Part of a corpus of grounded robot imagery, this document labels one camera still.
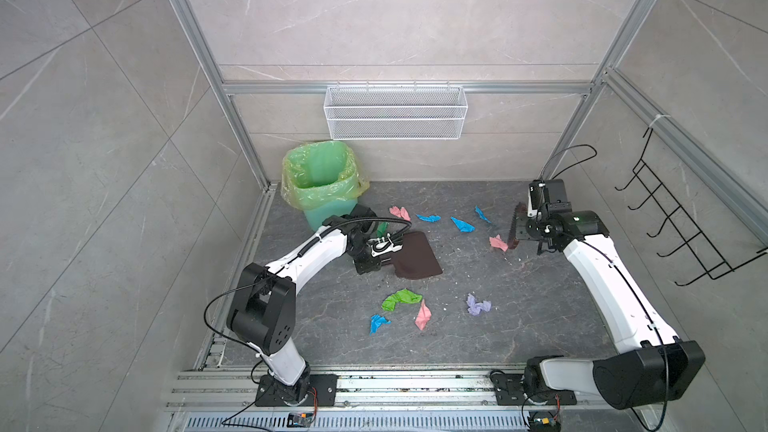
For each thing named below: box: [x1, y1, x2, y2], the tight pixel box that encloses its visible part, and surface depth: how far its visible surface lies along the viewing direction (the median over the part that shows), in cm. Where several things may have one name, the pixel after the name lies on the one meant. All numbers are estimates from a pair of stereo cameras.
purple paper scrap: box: [466, 293, 492, 316], surface depth 89 cm
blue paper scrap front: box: [369, 314, 392, 336], surface depth 85 cm
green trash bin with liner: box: [281, 141, 370, 231], surface depth 95 cm
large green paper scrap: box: [382, 289, 423, 312], surface depth 90 cm
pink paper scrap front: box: [415, 299, 432, 330], surface depth 87 cm
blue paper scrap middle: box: [450, 216, 476, 233], surface depth 107 cm
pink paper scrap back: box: [389, 206, 411, 222], surface depth 110 cm
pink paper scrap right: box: [489, 234, 509, 252], surface depth 103 cm
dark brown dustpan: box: [391, 232, 443, 280], surface depth 93 cm
